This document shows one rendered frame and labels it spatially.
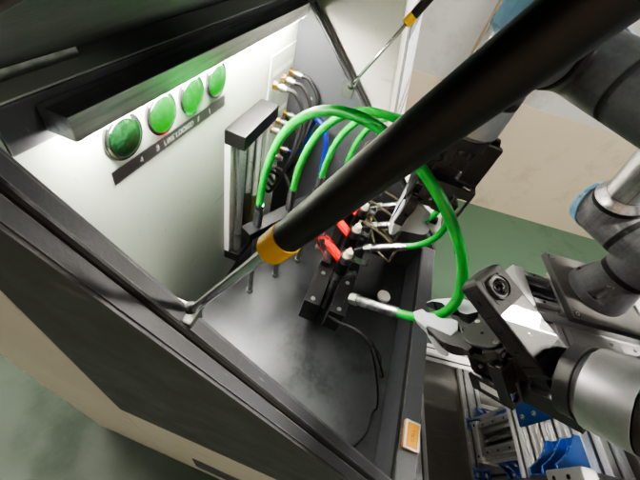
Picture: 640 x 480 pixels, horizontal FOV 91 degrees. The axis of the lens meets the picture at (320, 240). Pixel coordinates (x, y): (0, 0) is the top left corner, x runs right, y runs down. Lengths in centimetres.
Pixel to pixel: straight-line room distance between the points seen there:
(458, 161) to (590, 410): 30
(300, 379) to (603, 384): 60
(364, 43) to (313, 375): 77
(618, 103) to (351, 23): 53
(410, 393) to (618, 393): 46
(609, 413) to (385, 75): 70
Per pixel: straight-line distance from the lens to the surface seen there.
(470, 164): 47
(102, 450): 168
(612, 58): 47
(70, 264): 29
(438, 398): 168
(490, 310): 37
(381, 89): 83
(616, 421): 37
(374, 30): 80
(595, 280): 108
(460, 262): 41
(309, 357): 83
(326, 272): 77
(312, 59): 81
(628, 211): 103
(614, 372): 37
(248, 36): 52
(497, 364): 41
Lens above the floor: 159
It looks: 47 degrees down
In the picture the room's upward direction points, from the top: 19 degrees clockwise
